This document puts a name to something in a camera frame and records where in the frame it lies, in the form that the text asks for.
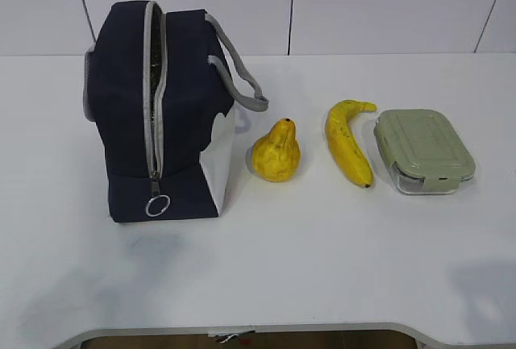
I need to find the yellow pear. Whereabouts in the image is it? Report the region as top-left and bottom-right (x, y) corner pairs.
(251, 118), (301, 182)

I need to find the yellow banana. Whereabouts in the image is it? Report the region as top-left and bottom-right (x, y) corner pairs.
(325, 100), (377, 188)

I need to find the navy blue lunch bag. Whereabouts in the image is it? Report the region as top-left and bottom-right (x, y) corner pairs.
(83, 1), (268, 223)

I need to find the green lidded glass container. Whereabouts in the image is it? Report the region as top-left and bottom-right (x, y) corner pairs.
(373, 109), (476, 195)

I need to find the white tape with wires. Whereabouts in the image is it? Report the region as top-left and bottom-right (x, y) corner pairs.
(207, 329), (256, 344)

